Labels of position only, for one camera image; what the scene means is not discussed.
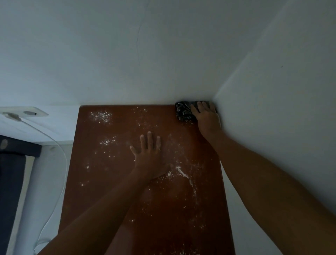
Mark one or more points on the dark blue fabric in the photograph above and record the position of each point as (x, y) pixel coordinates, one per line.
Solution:
(10, 189)

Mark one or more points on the person's left thumb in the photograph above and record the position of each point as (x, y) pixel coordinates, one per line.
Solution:
(168, 169)

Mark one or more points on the person's right hand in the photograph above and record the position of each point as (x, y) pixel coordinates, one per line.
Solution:
(208, 119)

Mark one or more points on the white wall socket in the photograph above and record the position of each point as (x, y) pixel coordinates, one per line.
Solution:
(34, 111)

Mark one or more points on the spilled white powder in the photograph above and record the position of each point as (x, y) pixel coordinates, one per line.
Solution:
(181, 170)

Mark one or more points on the person's right forearm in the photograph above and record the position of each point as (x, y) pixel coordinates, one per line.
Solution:
(262, 184)

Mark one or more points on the person's left middle finger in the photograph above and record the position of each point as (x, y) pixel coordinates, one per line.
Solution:
(150, 141)

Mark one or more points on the dark patterned cleaning cloth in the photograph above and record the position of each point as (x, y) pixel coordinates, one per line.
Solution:
(183, 111)

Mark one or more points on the person's right little finger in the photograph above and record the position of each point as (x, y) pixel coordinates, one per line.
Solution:
(213, 107)

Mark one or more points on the person's left little finger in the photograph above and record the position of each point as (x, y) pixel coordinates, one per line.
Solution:
(133, 152)

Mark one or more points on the person's left hand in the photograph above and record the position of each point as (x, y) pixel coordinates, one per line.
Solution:
(149, 161)

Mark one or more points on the person's left forearm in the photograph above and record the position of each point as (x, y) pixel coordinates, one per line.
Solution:
(105, 210)

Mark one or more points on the person's right middle finger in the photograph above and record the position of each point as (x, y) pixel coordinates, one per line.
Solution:
(200, 106)

